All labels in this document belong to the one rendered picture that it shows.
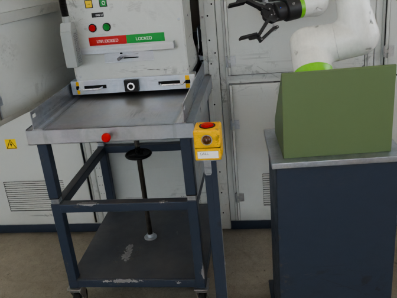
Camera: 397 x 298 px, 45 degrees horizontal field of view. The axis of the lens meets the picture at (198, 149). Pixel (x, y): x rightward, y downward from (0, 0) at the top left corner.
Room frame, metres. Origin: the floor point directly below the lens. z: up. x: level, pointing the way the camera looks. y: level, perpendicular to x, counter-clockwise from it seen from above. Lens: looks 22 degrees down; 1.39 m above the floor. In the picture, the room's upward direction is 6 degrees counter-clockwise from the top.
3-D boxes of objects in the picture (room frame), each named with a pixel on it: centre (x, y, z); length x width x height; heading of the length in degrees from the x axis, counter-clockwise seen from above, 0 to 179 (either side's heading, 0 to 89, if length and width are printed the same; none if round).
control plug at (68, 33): (1.98, 0.47, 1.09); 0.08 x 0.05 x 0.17; 172
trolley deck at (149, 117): (1.96, 0.26, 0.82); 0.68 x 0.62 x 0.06; 171
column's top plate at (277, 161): (1.53, -0.45, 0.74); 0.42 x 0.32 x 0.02; 85
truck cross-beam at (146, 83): (2.04, 0.25, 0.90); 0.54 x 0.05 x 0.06; 82
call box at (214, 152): (1.38, -0.03, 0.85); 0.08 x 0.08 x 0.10; 81
